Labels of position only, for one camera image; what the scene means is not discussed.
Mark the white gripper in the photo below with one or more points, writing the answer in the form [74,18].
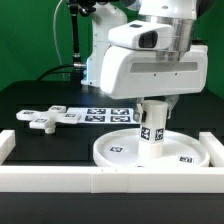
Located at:
[134,74]

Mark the white round table top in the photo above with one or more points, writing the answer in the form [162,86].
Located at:
[120,149]

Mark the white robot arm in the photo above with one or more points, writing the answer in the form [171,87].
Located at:
[180,14]

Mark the white marker tag sheet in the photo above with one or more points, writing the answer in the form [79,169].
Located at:
[104,115]

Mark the white right fence bar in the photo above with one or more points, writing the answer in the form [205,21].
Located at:
[214,147]

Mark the white fence bar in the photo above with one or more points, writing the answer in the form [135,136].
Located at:
[214,147]
[110,180]
[7,143]

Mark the white cross-shaped table base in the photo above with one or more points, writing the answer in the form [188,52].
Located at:
[46,120]

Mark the white front fence bar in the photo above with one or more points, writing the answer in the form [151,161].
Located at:
[110,180]

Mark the white left fence bar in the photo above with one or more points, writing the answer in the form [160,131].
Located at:
[7,143]

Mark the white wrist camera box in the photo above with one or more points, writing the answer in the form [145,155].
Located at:
[140,35]

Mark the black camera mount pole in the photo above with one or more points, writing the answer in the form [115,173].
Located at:
[85,8]

